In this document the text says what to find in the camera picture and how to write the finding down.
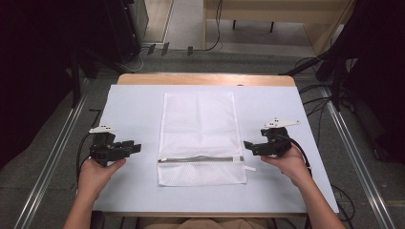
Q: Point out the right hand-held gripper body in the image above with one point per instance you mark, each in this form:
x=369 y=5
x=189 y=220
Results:
x=276 y=143

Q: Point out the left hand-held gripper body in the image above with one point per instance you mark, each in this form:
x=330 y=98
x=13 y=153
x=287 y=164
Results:
x=106 y=152

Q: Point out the person's right hand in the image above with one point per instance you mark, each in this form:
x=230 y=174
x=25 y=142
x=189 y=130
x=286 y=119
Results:
x=291 y=165

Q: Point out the person's left hand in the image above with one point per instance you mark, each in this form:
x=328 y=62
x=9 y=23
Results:
x=95 y=176

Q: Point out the pale blue table mat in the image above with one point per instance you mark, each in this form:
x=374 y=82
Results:
x=133 y=108

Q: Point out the white mesh laundry bag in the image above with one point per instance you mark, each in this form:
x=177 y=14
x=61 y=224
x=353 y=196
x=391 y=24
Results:
x=199 y=127

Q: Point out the black tripod stand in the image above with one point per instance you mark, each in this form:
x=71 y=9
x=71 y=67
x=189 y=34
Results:
x=331 y=73
x=76 y=79

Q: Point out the wooden table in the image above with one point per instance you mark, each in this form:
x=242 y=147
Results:
x=203 y=79

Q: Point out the black curtain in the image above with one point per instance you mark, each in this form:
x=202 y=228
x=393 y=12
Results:
x=31 y=79
x=379 y=79

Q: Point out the black cabinet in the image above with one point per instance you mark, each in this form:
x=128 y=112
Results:
x=127 y=28

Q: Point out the metal floor rail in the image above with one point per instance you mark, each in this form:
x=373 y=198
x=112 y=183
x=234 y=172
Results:
x=356 y=159
x=47 y=165

